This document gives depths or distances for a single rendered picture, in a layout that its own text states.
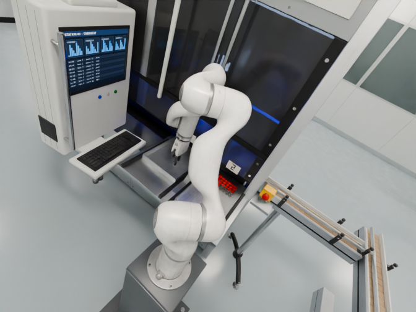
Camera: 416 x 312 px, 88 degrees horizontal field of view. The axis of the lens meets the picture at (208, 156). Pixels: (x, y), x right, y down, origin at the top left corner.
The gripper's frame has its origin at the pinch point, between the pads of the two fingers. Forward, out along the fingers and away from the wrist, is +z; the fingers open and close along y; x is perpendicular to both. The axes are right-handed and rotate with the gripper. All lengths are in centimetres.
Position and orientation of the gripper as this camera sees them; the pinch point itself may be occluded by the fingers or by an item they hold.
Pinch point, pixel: (176, 158)
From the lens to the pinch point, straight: 125.3
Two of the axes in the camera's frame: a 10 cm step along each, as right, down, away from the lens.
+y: 5.1, -3.8, 7.7
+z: -3.4, 7.3, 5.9
